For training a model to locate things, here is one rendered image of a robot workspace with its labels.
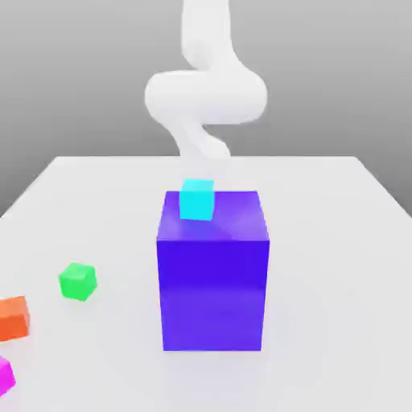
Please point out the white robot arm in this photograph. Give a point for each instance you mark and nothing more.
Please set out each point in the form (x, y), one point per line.
(206, 96)

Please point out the small cyan cube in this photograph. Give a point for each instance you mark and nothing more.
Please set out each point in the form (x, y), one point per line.
(196, 201)

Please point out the small green cube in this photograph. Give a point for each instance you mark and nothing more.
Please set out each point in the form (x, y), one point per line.
(77, 282)

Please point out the small orange cube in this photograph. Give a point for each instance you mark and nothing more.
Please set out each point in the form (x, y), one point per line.
(13, 318)

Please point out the small magenta cube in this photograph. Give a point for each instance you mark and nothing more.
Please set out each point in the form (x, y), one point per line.
(5, 375)

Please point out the large purple box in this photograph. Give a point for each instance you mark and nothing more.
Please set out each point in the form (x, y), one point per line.
(212, 289)

